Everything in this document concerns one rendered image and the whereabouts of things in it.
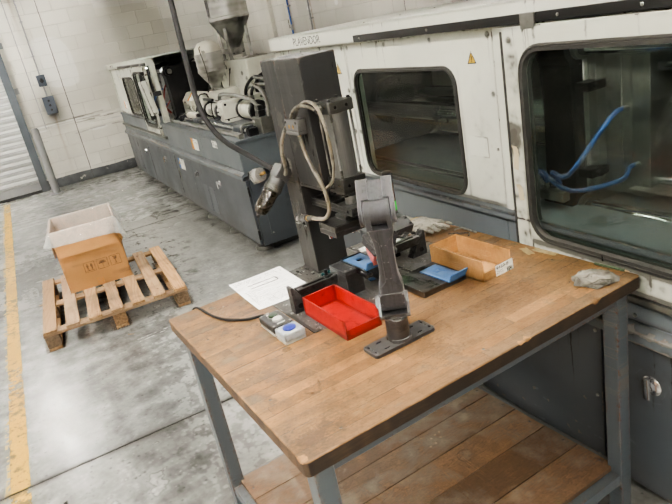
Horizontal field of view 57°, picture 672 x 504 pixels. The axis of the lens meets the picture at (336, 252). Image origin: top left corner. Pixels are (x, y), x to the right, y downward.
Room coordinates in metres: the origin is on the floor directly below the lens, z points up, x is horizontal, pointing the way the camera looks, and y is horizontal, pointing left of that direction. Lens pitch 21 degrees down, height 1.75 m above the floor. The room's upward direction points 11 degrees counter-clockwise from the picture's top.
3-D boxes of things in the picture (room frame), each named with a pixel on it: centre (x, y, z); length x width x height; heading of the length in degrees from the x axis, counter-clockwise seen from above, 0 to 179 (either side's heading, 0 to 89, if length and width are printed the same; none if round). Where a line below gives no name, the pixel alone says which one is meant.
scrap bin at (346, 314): (1.66, 0.02, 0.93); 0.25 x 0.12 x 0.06; 28
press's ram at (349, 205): (1.96, -0.03, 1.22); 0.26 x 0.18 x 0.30; 28
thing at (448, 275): (1.79, -0.32, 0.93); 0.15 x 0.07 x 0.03; 30
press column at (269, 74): (2.14, 0.04, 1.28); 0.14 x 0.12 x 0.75; 118
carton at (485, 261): (1.86, -0.43, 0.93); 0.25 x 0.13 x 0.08; 28
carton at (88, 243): (4.82, 1.93, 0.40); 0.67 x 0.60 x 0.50; 19
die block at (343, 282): (1.90, -0.08, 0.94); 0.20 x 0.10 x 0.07; 118
